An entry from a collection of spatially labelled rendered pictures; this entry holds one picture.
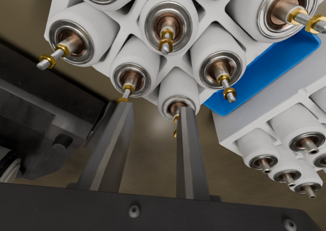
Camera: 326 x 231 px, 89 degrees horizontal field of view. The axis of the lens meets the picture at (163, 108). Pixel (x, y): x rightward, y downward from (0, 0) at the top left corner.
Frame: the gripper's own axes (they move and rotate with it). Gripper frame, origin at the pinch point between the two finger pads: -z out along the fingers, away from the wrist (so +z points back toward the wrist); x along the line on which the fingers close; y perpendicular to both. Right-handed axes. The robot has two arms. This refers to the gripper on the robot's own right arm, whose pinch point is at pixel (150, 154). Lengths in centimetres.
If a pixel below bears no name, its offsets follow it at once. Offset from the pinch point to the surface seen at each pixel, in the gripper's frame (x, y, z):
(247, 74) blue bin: -26, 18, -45
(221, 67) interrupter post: -9.8, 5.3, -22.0
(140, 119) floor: 10, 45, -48
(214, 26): -9.4, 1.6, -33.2
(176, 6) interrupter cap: -1.0, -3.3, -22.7
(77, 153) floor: 48, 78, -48
